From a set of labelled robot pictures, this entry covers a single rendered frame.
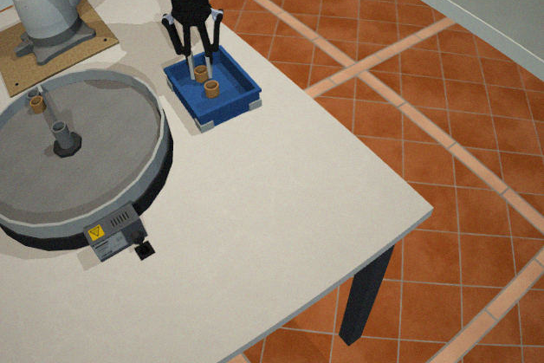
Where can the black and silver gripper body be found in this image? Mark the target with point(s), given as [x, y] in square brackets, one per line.
[191, 8]

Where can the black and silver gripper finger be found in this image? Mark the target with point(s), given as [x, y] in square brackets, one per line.
[217, 16]
[186, 50]

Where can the blue crate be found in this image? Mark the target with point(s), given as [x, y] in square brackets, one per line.
[238, 91]

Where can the grey metal ring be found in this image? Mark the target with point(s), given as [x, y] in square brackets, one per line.
[67, 143]
[60, 130]
[33, 93]

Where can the bronze bushing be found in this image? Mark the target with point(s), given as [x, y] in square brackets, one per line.
[38, 105]
[203, 74]
[211, 89]

